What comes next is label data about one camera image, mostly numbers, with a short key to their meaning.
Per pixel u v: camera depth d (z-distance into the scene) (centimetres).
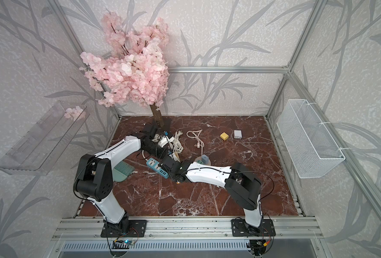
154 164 93
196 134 109
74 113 77
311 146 61
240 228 73
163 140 83
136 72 62
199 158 95
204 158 91
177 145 100
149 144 77
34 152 64
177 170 64
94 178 47
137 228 73
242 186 46
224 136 108
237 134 109
